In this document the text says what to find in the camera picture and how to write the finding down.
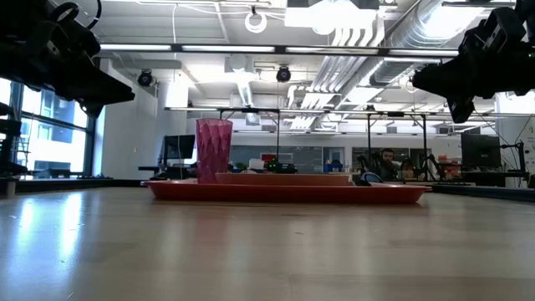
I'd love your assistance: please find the black metal stand frame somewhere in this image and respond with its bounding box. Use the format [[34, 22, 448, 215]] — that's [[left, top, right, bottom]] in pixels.
[[217, 107, 282, 161], [366, 111, 429, 181]]

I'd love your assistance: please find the black chair back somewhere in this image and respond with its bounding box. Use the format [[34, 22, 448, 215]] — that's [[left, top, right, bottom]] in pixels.
[[359, 171, 385, 187]]

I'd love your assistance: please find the dark office desk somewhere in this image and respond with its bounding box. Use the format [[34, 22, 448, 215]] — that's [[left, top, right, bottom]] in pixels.
[[137, 164, 198, 181]]

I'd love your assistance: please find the pink faceted plastic cup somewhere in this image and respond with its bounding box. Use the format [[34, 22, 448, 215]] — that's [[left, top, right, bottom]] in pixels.
[[195, 117, 234, 185]]

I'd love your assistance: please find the person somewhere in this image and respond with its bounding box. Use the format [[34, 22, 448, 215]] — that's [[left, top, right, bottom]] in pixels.
[[374, 147, 404, 181]]

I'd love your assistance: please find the black computer monitor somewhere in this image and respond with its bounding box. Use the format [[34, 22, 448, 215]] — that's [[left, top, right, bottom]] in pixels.
[[160, 134, 196, 161], [460, 133, 502, 170]]

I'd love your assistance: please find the red plastic tray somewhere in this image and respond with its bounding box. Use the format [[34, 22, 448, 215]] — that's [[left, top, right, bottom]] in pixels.
[[141, 179, 432, 206]]

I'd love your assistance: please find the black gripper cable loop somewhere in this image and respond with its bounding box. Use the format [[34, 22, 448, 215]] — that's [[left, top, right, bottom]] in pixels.
[[49, 0, 104, 31]]

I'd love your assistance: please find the black table frame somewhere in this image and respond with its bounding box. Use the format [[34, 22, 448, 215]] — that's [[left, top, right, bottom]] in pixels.
[[0, 176, 535, 204]]

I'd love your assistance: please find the white coiled cable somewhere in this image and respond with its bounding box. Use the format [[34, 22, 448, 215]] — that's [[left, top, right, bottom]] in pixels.
[[243, 9, 269, 35]]

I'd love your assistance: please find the silver ventilation duct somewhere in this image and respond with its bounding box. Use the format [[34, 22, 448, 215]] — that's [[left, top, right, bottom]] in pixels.
[[369, 0, 495, 87]]

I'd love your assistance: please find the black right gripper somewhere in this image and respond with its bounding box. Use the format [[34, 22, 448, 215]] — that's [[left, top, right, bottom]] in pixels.
[[410, 5, 535, 125]]

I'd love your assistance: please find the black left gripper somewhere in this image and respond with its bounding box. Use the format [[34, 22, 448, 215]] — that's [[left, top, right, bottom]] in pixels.
[[0, 0, 136, 120]]

